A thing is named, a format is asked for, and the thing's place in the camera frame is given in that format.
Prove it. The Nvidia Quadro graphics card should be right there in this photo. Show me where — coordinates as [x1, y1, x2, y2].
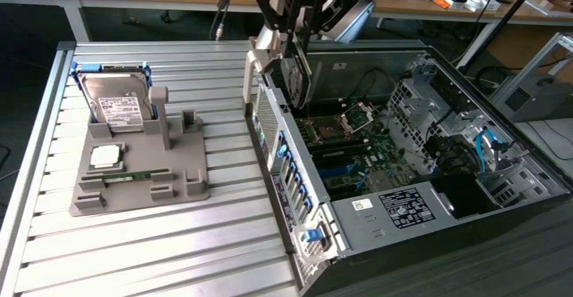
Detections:
[278, 32, 314, 111]

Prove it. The metal socket cover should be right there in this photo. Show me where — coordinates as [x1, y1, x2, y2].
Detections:
[340, 102, 376, 133]

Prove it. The white small box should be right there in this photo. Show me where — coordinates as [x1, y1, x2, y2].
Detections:
[465, 0, 501, 12]

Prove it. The CPU socket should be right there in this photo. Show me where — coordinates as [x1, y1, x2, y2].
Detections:
[313, 115, 349, 140]

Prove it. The black stand pole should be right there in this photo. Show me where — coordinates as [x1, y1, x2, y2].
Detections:
[456, 0, 551, 69]

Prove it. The hard disk in blue caddy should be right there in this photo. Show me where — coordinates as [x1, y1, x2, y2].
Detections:
[70, 61, 157, 134]

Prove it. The green motherboard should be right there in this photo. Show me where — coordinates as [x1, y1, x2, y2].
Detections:
[293, 101, 433, 192]

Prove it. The blue expansion slot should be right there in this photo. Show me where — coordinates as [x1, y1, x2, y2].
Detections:
[320, 162, 357, 179]

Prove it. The grey desktop computer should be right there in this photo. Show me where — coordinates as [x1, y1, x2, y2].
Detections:
[491, 72, 573, 123]

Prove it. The silver chipset heatsink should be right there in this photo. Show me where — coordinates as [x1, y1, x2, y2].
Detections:
[368, 170, 396, 190]

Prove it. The silver CPU chip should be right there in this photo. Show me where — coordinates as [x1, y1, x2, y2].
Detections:
[89, 145, 123, 170]

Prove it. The green RAM stick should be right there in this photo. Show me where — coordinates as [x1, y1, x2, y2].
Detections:
[102, 172, 154, 181]

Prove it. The grey power supply unit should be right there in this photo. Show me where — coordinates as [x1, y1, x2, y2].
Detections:
[330, 186, 453, 249]

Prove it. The grey printed parts rack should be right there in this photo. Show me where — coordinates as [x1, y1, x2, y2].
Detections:
[70, 85, 212, 217]

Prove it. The grey metal disk bay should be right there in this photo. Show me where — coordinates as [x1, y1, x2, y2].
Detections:
[475, 161, 555, 209]

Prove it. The black open PC case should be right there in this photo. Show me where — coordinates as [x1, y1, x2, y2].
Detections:
[244, 40, 573, 297]

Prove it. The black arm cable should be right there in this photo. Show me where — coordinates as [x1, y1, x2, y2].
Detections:
[210, 0, 240, 40]

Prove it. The aluminium profile frame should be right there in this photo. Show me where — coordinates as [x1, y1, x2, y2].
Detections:
[528, 31, 573, 76]

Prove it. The black disk cable bundle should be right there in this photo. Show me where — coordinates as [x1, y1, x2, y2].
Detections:
[423, 135, 477, 174]

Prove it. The blue disk wire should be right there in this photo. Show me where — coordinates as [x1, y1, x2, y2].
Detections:
[475, 127, 504, 172]

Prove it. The grey flat wire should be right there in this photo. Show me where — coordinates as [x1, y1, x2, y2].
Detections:
[477, 162, 526, 180]

